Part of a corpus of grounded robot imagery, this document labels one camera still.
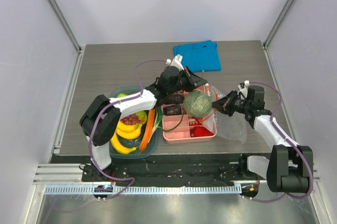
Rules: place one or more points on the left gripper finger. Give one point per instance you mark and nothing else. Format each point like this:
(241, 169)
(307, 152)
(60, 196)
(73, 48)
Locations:
(192, 81)
(172, 98)

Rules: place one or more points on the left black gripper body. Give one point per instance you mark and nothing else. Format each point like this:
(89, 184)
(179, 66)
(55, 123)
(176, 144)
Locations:
(182, 84)

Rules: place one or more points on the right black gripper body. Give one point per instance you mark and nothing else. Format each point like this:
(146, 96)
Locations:
(231, 104)

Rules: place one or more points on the green netted melon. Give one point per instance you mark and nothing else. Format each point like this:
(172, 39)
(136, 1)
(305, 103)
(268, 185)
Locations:
(198, 104)

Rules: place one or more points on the clear zip top bag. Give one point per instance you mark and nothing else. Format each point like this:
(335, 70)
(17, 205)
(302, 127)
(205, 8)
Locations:
(229, 128)

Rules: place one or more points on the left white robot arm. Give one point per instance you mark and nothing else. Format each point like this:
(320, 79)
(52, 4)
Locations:
(99, 122)

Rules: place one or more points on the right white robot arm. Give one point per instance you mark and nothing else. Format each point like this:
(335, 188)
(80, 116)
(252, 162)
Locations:
(289, 169)

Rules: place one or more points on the dotted dark rolled sock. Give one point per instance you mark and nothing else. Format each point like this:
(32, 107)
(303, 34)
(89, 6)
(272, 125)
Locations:
(172, 110)

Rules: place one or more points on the green onion stalk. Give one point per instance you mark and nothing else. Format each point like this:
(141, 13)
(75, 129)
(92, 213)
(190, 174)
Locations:
(164, 124)

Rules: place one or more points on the blue folded cloth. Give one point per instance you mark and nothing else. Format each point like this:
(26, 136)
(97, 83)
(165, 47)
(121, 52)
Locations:
(198, 57)

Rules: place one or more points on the pink divided organizer tray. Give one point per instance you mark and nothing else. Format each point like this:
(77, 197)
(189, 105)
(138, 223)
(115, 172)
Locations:
(182, 134)

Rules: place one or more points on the yellow green bell pepper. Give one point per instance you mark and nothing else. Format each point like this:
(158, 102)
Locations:
(142, 117)

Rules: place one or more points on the purple grape bunch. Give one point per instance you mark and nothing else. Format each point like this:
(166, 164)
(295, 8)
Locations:
(131, 119)

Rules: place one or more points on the green apple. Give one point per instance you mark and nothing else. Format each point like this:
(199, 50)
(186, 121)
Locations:
(121, 95)

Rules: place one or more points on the teal plastic fruit bin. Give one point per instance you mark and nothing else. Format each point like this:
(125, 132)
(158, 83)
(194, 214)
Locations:
(132, 144)

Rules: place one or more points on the orange carrot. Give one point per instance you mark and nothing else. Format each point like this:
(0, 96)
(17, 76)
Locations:
(148, 130)

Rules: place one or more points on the yellow banana upper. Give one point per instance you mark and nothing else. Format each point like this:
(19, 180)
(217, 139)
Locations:
(127, 128)

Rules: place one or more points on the yellow banana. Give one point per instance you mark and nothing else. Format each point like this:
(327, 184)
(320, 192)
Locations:
(119, 147)
(129, 135)
(127, 128)

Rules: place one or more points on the yellow banana middle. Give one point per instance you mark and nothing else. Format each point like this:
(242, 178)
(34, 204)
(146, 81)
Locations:
(129, 135)

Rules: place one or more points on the yellow banana lower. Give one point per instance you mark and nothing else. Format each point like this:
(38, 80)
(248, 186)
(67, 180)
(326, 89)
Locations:
(119, 147)

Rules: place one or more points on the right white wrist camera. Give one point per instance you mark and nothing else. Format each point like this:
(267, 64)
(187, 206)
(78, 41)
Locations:
(243, 89)

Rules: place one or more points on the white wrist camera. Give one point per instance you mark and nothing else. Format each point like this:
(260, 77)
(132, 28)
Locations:
(176, 62)
(243, 89)

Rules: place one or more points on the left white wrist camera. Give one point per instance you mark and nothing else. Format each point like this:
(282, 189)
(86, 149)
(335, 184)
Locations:
(176, 62)

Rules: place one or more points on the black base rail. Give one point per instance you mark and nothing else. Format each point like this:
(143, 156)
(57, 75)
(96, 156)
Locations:
(174, 170)

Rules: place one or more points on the slotted cable duct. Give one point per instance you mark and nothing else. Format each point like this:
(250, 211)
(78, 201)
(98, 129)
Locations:
(109, 190)

